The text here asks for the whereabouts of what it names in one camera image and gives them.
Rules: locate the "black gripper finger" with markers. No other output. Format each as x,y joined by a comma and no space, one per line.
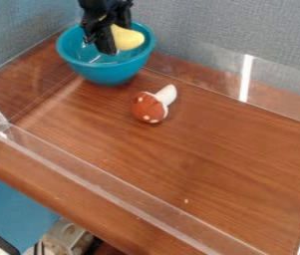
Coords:
124,18
98,34

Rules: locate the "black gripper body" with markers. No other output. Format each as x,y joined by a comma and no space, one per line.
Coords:
98,8

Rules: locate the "yellow toy banana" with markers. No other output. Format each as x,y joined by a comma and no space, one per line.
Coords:
128,39

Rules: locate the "blue plastic bowl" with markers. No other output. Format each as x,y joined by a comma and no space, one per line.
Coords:
99,68

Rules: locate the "red white toy mushroom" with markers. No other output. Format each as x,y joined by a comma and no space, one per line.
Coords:
149,107

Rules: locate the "grey power strip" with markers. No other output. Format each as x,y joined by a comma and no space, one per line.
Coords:
65,239

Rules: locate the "clear acrylic tray wall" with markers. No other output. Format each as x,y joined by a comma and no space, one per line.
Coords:
204,184

